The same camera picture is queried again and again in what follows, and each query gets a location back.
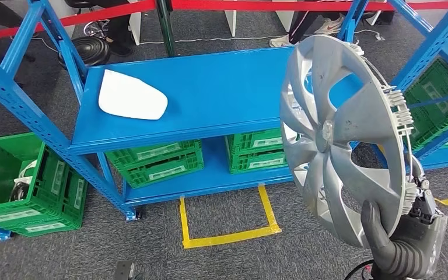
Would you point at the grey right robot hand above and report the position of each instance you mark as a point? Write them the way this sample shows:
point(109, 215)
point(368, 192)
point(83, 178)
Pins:
point(432, 239)

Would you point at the silver wheel hubcap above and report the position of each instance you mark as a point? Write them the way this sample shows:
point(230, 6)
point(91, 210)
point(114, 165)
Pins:
point(363, 119)

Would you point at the yellow floor tape square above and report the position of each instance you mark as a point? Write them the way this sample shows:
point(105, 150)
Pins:
point(228, 239)

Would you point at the white power strip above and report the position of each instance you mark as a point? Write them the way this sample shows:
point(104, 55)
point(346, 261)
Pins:
point(379, 37)

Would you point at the white desk panel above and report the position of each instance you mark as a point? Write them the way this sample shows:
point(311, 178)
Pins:
point(59, 11)
point(135, 29)
point(286, 19)
point(230, 23)

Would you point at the red barrier belt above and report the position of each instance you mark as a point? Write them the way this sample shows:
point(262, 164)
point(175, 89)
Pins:
point(92, 14)
point(247, 4)

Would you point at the white plastic mirror cover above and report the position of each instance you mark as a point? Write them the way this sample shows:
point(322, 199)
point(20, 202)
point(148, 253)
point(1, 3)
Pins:
point(131, 96)

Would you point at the black ribbed round stool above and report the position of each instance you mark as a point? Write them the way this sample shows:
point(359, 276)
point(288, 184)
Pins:
point(86, 50)

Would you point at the green open plastic crate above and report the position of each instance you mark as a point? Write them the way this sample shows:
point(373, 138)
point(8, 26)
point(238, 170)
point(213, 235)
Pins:
point(0, 170)

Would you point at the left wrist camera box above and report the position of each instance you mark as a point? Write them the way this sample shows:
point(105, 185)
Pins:
point(123, 272)

